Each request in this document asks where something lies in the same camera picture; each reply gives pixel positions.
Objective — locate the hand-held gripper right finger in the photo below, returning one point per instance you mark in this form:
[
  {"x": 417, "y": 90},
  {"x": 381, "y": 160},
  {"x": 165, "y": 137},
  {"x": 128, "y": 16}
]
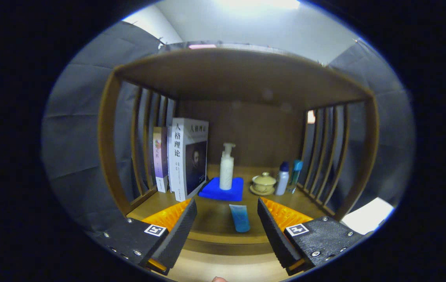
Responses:
[{"x": 274, "y": 233}]

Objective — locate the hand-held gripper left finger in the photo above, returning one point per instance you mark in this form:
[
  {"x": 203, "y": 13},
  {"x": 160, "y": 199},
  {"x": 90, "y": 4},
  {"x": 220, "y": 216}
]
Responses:
[{"x": 178, "y": 233}]

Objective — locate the blue cosmetic tube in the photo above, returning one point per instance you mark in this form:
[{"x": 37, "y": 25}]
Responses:
[{"x": 240, "y": 219}]

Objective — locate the wooden drawer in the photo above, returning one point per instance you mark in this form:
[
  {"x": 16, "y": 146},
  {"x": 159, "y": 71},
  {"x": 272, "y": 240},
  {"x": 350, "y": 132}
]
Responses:
[{"x": 227, "y": 268}]

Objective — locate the wooden countertop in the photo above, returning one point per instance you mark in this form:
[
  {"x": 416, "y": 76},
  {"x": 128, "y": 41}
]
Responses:
[{"x": 215, "y": 219}]

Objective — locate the brown wooden cabinet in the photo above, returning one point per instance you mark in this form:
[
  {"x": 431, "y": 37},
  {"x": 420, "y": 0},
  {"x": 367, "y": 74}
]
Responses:
[{"x": 246, "y": 78}]

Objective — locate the beige lidded tea cup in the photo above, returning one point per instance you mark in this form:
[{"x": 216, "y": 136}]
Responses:
[{"x": 263, "y": 184}]

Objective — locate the folded blue cloth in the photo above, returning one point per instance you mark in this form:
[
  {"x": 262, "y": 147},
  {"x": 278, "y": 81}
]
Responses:
[{"x": 211, "y": 192}]

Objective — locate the white bottle blue cap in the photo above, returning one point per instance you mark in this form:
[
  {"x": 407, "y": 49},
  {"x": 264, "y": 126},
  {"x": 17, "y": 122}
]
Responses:
[{"x": 281, "y": 180}]

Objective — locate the teal bottle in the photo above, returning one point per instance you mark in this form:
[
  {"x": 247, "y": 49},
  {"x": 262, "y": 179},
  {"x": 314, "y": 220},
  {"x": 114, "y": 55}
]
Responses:
[{"x": 295, "y": 176}]

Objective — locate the thick white book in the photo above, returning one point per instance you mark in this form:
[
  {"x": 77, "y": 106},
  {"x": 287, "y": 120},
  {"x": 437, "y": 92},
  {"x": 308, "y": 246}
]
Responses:
[{"x": 184, "y": 164}]

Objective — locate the thin white book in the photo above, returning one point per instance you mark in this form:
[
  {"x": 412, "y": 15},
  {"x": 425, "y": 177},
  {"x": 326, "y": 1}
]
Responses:
[{"x": 169, "y": 164}]

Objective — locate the purple book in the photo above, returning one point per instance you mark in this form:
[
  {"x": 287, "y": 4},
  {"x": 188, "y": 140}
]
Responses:
[{"x": 160, "y": 160}]

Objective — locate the white pump bottle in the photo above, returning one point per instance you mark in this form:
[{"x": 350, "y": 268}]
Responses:
[{"x": 226, "y": 172}]

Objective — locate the white box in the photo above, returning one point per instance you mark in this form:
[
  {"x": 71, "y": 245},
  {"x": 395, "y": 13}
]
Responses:
[{"x": 368, "y": 215}]

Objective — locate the black backdrop cloth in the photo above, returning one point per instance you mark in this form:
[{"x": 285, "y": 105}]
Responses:
[{"x": 78, "y": 137}]

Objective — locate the large ceiling light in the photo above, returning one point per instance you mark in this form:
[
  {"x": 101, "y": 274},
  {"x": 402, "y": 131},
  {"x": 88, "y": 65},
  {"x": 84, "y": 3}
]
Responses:
[{"x": 258, "y": 3}]

